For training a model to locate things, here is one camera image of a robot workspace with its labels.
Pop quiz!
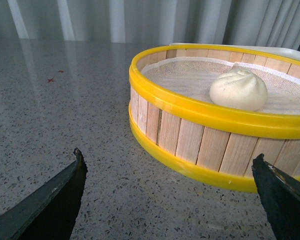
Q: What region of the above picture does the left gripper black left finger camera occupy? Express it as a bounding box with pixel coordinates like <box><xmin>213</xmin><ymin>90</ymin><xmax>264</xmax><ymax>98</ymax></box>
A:
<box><xmin>0</xmin><ymin>148</ymin><xmax>87</xmax><ymax>240</ymax></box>

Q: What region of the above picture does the white rectangular tray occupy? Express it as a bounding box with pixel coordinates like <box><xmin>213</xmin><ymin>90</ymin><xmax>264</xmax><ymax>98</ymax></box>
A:
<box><xmin>169</xmin><ymin>42</ymin><xmax>300</xmax><ymax>61</ymax></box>

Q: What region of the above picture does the white gauze steamer liner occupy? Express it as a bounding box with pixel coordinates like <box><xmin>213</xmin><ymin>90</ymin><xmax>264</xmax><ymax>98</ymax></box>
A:
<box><xmin>141</xmin><ymin>57</ymin><xmax>300</xmax><ymax>115</ymax></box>

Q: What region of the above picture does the white steamed bun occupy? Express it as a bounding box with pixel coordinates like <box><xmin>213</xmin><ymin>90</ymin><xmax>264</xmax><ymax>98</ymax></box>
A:
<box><xmin>209</xmin><ymin>68</ymin><xmax>268</xmax><ymax>111</ymax></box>

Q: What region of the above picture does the grey pleated curtain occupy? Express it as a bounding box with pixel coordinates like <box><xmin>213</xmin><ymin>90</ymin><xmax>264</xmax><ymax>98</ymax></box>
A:
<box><xmin>0</xmin><ymin>0</ymin><xmax>300</xmax><ymax>51</ymax></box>

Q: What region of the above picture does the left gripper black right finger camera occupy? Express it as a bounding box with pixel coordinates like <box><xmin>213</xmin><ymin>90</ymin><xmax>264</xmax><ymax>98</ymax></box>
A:
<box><xmin>251</xmin><ymin>153</ymin><xmax>300</xmax><ymax>240</ymax></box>

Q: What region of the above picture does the yellow rimmed bamboo steamer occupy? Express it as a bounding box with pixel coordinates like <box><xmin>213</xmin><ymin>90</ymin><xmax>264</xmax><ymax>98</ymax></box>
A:
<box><xmin>129</xmin><ymin>45</ymin><xmax>300</xmax><ymax>193</ymax></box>

